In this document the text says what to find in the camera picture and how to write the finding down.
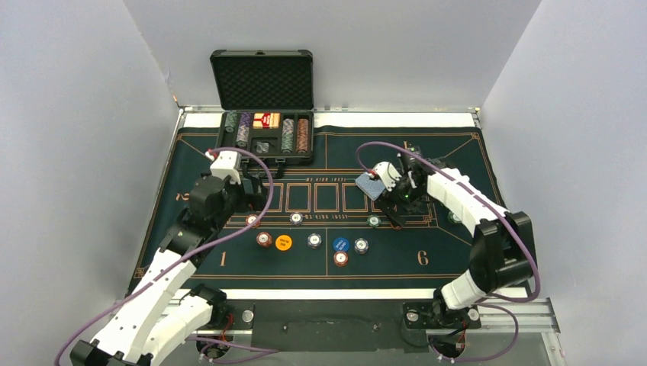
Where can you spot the purple chip row in case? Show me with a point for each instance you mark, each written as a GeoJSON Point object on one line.
{"type": "Point", "coordinates": [243, 130]}

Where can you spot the green poker table mat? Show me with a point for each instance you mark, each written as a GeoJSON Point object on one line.
{"type": "Point", "coordinates": [427, 252]}

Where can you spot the orange chip row in case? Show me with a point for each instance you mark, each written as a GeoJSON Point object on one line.
{"type": "Point", "coordinates": [303, 131]}

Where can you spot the clear bag in case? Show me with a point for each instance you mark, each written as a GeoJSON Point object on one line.
{"type": "Point", "coordinates": [262, 147]}

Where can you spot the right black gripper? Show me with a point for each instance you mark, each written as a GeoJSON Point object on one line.
{"type": "Point", "coordinates": [388, 208]}

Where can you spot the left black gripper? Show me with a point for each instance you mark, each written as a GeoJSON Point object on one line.
{"type": "Point", "coordinates": [254, 201]}

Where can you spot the blue chip row in case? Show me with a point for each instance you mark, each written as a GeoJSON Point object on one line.
{"type": "Point", "coordinates": [287, 139]}

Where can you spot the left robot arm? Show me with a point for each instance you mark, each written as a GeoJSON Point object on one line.
{"type": "Point", "coordinates": [138, 333]}

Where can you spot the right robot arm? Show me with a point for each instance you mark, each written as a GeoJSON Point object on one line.
{"type": "Point", "coordinates": [500, 253]}

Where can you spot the blue small blind button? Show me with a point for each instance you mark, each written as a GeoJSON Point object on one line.
{"type": "Point", "coordinates": [341, 244]}

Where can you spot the black poker chip case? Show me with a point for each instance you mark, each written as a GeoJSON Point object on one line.
{"type": "Point", "coordinates": [270, 81]}

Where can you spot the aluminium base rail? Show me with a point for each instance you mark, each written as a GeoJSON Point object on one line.
{"type": "Point", "coordinates": [374, 332]}

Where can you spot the red playing card box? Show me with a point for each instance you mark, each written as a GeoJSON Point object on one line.
{"type": "Point", "coordinates": [266, 120]}

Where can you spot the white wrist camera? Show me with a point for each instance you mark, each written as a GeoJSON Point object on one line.
{"type": "Point", "coordinates": [386, 173]}
{"type": "Point", "coordinates": [225, 165]}

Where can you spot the blue playing card deck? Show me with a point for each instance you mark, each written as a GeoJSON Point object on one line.
{"type": "Point", "coordinates": [372, 188]}

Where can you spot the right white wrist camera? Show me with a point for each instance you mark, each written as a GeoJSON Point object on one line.
{"type": "Point", "coordinates": [386, 173]}

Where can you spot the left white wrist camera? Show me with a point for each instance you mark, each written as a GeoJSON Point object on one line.
{"type": "Point", "coordinates": [225, 165]}

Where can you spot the orange poker chip stack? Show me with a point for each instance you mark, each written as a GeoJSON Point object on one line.
{"type": "Point", "coordinates": [253, 220]}

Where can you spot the green chip row in case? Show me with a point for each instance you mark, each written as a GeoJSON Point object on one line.
{"type": "Point", "coordinates": [231, 121]}

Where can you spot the yellow big blind button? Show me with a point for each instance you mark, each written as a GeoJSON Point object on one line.
{"type": "Point", "coordinates": [283, 243]}

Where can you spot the green poker chip stack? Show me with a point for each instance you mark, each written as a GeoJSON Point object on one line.
{"type": "Point", "coordinates": [373, 221]}

